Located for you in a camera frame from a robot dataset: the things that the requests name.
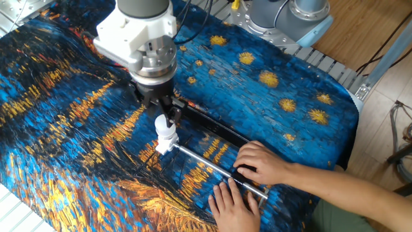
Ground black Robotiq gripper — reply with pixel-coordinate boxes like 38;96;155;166
133;77;188;127

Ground person's right forearm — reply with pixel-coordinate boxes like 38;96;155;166
286;160;412;231

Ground person's right hand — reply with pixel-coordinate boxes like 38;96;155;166
233;140;294;186

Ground person's left hand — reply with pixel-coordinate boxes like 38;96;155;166
207;177;261;232

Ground white wrist mounted box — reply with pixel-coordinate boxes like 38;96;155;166
92;8;178;73

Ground starry night painted tablecloth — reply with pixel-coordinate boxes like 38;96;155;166
0;0;360;232

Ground green trousers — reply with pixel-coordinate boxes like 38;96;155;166
308;198;377;232

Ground dark furniture leg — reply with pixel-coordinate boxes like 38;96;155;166
386;141;412;197

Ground aluminium frame post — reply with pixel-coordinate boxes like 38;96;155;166
355;19;412;101

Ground black floor cable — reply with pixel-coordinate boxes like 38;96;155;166
355;11;412;77

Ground grey hose bundle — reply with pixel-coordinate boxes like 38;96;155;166
389;99;412;183

